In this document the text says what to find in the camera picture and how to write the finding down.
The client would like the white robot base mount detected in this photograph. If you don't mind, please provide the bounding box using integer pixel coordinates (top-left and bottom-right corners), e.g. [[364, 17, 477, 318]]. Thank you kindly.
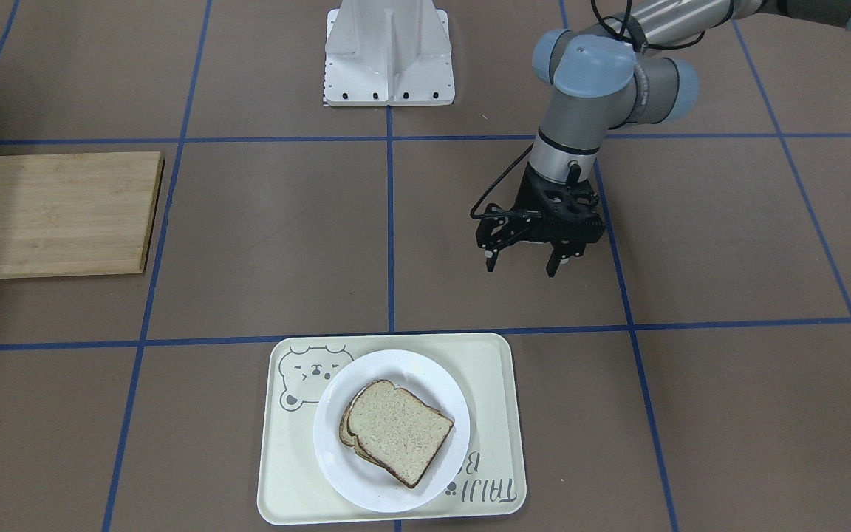
[[322, 1, 456, 107]]

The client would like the white round plate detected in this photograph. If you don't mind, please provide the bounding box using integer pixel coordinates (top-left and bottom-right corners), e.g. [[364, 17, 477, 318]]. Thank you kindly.
[[313, 349, 471, 513]]

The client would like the bread slice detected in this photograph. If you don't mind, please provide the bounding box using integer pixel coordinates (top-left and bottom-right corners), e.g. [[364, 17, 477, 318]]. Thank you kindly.
[[349, 380, 455, 489], [338, 396, 380, 467]]

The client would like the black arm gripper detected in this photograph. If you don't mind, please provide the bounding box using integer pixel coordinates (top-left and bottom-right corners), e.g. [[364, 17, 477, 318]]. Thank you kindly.
[[476, 164, 606, 277]]

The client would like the cream bear serving tray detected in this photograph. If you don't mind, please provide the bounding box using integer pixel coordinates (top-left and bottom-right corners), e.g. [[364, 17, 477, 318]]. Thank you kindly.
[[256, 332, 527, 525]]

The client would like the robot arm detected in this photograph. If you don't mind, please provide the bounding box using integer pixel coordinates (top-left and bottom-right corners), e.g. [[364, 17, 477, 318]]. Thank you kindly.
[[470, 1, 851, 276]]

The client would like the bamboo cutting board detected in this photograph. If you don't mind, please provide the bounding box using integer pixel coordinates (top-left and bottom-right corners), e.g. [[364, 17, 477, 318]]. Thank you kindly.
[[0, 151, 165, 279]]

